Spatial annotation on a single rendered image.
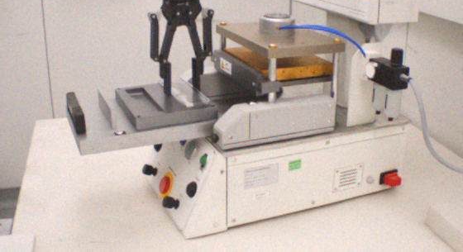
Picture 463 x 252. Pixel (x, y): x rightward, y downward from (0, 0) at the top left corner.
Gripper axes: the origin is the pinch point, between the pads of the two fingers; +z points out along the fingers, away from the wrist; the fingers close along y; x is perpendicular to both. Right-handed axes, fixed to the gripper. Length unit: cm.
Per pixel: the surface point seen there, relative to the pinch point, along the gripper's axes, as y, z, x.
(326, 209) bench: -26.9, 27.8, 17.3
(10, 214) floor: 45, 103, -144
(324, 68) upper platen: -27.9, -2.2, 10.4
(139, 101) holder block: 8.3, 5.1, -3.8
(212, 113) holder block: -2.9, 4.8, 10.0
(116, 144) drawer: 16.6, 8.0, 10.8
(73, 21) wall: 4, 11, -148
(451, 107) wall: -80, 16, 0
